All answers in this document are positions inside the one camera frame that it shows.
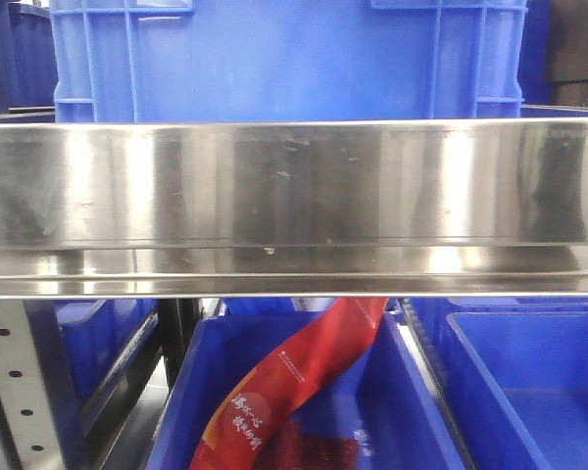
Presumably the blue bin with red bag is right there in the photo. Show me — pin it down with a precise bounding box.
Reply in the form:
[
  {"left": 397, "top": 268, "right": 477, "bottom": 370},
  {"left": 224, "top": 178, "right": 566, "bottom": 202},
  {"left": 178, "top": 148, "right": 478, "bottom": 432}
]
[{"left": 147, "top": 307, "right": 463, "bottom": 469}]

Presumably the blue bin left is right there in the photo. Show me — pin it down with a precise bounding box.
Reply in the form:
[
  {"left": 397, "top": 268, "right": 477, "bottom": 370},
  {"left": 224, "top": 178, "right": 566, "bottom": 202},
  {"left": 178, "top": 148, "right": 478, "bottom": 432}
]
[{"left": 54, "top": 299, "right": 157, "bottom": 400}]

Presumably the blue bin right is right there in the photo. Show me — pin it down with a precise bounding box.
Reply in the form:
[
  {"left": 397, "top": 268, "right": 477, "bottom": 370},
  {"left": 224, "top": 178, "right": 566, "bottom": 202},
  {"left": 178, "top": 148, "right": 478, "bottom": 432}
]
[{"left": 409, "top": 298, "right": 588, "bottom": 469}]

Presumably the red printed bag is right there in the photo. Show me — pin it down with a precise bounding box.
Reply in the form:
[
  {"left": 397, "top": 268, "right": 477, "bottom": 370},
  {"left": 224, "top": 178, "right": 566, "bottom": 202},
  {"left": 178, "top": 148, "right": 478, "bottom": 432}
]
[{"left": 189, "top": 297, "right": 388, "bottom": 469}]

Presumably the large blue crate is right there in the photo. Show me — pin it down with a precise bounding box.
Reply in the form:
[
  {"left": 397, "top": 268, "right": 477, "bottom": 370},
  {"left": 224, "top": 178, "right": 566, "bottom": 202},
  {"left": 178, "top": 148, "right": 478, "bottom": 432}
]
[{"left": 50, "top": 1, "right": 527, "bottom": 122}]

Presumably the stainless steel conveyor frame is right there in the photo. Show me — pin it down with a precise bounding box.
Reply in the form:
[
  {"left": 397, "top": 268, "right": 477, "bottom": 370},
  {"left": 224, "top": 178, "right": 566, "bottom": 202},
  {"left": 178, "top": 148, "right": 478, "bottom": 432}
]
[{"left": 0, "top": 117, "right": 588, "bottom": 299}]

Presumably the perforated grey metal post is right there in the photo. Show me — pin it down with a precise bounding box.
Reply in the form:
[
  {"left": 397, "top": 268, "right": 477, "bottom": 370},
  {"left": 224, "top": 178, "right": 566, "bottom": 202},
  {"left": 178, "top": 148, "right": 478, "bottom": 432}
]
[{"left": 0, "top": 300, "right": 64, "bottom": 469}]

